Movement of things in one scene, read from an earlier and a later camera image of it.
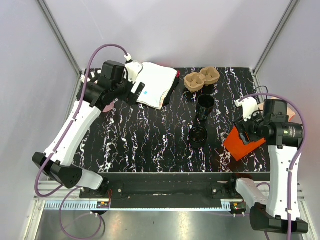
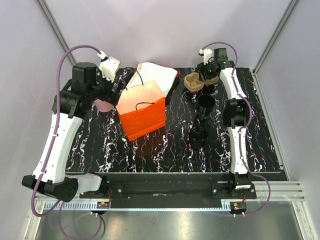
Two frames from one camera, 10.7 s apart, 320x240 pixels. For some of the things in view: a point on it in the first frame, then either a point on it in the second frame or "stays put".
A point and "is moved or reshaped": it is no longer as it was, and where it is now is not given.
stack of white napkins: [158, 79] stays put
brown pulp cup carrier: [194, 81] stays put
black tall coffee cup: [205, 104] stays put
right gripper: [243, 126] → [201, 68]
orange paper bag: [235, 144] is moved or reshaped
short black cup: [197, 136] stays put
